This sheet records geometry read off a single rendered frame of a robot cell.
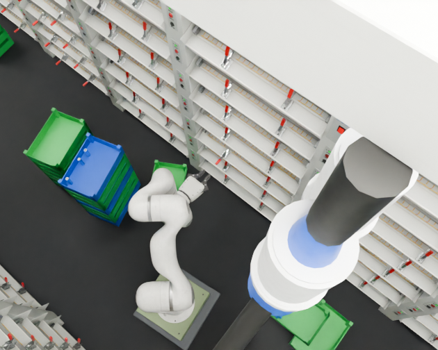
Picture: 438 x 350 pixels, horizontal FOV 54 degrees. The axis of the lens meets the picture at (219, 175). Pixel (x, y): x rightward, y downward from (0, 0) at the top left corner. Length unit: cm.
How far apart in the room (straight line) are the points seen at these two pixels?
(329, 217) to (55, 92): 309
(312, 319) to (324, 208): 232
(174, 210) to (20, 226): 149
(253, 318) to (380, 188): 30
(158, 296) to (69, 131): 118
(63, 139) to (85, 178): 33
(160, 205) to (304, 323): 122
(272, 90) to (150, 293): 91
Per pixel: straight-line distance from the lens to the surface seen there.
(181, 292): 176
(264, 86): 154
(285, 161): 184
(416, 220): 166
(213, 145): 228
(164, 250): 167
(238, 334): 46
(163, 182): 169
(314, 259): 26
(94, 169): 233
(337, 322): 261
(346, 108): 16
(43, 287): 276
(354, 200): 17
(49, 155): 253
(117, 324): 261
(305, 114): 150
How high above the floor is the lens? 254
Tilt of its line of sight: 68 degrees down
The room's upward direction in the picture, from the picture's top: 2 degrees counter-clockwise
